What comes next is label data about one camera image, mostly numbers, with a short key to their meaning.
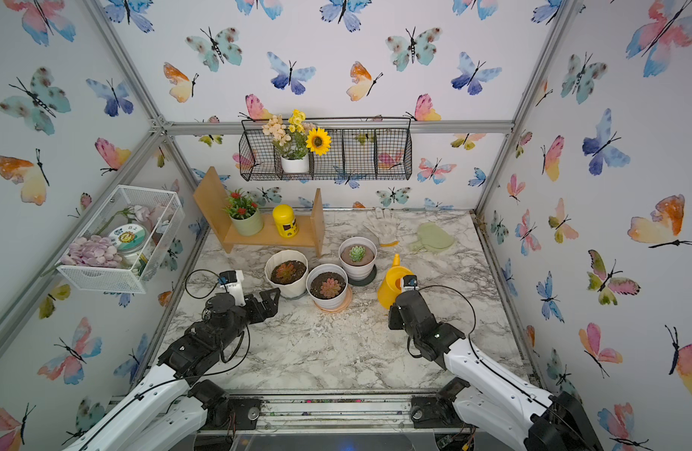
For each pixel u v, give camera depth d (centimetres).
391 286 81
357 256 94
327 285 87
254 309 67
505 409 45
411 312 61
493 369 49
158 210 79
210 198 94
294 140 85
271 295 71
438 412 72
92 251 60
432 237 114
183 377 51
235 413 73
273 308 70
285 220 97
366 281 99
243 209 96
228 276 67
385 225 114
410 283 73
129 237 66
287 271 91
